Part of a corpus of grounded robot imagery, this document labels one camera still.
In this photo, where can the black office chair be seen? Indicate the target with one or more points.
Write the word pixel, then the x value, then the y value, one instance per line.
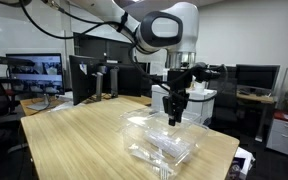
pixel 225 104

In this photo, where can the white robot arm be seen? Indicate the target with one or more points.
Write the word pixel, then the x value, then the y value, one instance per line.
pixel 174 29

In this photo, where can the black monitor back right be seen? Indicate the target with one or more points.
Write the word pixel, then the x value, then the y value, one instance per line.
pixel 129 79

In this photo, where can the black monitor back left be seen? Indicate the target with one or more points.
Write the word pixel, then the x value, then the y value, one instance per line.
pixel 85 77

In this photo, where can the white storage box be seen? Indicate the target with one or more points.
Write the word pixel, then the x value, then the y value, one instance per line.
pixel 203 109

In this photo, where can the dark monitor far desk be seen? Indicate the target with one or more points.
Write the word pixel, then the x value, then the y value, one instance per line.
pixel 257 76

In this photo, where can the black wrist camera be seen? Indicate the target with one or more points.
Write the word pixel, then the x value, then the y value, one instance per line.
pixel 202 72

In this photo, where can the clear plastic lid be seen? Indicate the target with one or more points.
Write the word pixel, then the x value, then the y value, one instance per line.
pixel 151 119

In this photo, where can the lit computer monitor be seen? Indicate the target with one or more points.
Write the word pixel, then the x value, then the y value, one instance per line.
pixel 45 76

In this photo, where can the white drawer cabinet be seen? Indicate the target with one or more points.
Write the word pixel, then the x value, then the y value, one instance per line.
pixel 278 134

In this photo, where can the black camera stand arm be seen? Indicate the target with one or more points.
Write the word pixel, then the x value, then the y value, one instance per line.
pixel 15 62

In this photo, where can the black monitor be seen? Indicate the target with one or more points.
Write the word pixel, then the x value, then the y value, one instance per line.
pixel 129 79
pixel 85 77

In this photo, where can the clear plastic container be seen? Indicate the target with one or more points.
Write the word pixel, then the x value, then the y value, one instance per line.
pixel 173 149

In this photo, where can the clear plastic fork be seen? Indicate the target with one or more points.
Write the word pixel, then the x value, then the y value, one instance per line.
pixel 156 166

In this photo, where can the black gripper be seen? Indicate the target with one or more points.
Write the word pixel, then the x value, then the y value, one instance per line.
pixel 178 81

